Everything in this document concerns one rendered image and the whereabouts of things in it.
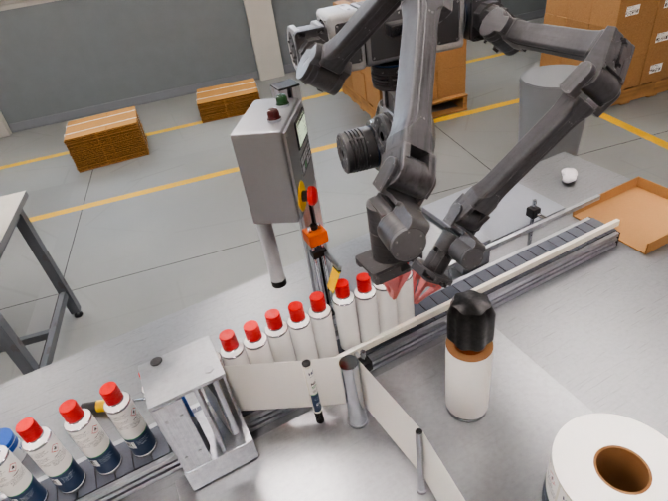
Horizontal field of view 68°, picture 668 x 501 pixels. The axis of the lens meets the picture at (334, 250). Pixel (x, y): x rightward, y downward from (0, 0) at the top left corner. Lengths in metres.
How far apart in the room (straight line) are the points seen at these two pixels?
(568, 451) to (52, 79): 6.23
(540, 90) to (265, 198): 2.74
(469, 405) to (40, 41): 5.99
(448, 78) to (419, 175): 3.93
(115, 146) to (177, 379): 4.17
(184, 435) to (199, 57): 5.65
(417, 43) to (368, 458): 0.78
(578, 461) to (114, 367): 1.13
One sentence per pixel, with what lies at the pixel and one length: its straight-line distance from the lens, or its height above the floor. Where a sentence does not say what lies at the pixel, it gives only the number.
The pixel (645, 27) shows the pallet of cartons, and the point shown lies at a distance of 4.80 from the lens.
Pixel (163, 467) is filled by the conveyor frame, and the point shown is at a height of 0.86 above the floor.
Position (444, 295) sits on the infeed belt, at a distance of 1.37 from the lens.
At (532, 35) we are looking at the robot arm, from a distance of 1.35.
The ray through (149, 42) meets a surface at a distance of 6.34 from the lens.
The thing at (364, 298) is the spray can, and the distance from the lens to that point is 1.13.
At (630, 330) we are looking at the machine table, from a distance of 1.43.
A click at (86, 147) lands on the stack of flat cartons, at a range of 5.01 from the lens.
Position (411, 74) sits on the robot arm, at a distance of 0.86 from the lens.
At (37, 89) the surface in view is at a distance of 6.63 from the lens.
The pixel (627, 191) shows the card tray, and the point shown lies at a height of 0.83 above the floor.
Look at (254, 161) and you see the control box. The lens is 0.91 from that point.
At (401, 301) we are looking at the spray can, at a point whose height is 0.97.
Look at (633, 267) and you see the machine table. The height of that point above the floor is 0.83.
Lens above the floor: 1.80
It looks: 36 degrees down
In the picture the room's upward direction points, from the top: 9 degrees counter-clockwise
